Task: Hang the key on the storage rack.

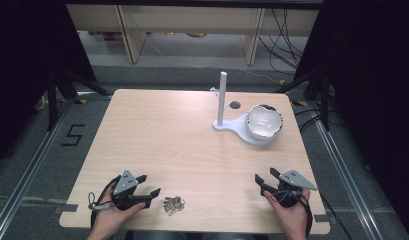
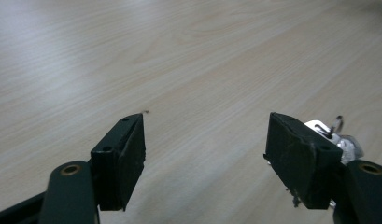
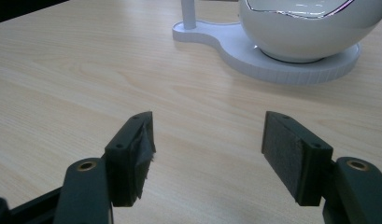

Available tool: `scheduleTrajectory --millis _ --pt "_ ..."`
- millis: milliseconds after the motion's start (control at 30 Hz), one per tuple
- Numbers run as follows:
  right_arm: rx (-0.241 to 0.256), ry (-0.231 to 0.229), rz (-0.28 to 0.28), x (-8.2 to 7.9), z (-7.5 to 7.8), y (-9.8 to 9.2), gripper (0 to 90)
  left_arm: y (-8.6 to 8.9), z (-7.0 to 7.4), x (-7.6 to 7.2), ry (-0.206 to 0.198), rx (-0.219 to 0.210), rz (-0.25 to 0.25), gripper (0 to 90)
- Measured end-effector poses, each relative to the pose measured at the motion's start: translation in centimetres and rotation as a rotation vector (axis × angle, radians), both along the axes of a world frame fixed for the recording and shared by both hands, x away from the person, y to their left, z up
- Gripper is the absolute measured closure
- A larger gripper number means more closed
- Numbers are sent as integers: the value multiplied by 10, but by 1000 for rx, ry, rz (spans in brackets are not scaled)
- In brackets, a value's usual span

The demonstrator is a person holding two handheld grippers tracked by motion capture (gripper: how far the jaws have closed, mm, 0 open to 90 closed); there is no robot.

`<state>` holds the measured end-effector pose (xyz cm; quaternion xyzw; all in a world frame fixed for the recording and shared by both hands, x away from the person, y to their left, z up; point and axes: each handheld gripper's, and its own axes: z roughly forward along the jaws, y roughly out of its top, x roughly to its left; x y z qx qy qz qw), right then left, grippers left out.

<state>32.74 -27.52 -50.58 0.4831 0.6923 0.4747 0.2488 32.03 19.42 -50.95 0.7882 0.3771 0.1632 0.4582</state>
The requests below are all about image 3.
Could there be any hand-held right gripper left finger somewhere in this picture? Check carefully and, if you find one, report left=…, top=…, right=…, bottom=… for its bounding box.
left=104, top=111, right=157, bottom=208

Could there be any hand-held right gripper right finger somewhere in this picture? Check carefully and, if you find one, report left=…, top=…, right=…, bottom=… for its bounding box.
left=261, top=110, right=334, bottom=207

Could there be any white round bowl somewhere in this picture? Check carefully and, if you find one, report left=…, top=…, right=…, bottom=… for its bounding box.
left=239, top=0, right=382, bottom=64

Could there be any white stand with post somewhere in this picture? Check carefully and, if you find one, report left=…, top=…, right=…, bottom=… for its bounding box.
left=172, top=0, right=362, bottom=86

